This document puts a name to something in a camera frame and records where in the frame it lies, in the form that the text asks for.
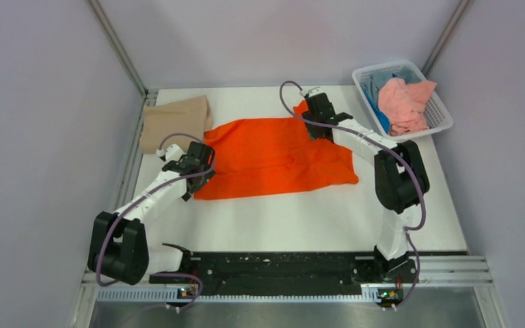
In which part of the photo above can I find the orange t shirt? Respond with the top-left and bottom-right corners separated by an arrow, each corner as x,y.
194,117 -> 359,201

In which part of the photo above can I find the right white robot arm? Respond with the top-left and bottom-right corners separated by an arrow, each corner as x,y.
301,90 -> 430,282

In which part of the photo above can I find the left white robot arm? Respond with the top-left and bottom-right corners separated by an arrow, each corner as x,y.
87,141 -> 215,286

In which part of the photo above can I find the folded beige t shirt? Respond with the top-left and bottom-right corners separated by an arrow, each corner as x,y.
139,95 -> 213,154

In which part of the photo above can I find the grey blue t shirt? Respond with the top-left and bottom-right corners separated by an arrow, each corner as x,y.
360,66 -> 421,105

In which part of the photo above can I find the white plastic laundry basket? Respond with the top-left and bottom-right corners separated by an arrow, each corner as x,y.
351,60 -> 454,141

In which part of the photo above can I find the pink t shirt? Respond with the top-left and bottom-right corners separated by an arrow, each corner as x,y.
377,78 -> 437,137

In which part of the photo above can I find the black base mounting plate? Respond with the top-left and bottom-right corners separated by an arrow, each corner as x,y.
151,251 -> 420,299

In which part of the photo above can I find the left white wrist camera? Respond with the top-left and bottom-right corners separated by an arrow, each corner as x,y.
155,144 -> 185,163

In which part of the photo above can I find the aluminium frame rail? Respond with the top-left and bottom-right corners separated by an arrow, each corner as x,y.
69,1 -> 157,327

